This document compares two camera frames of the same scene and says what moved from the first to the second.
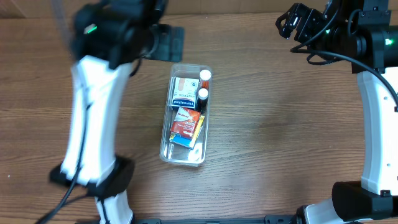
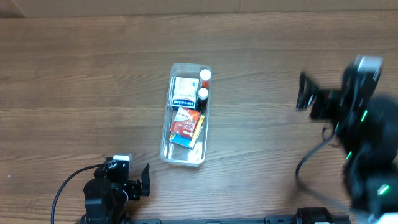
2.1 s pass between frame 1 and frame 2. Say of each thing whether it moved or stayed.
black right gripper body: moved
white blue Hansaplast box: stayed
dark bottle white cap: stayed
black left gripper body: moved
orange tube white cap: stayed
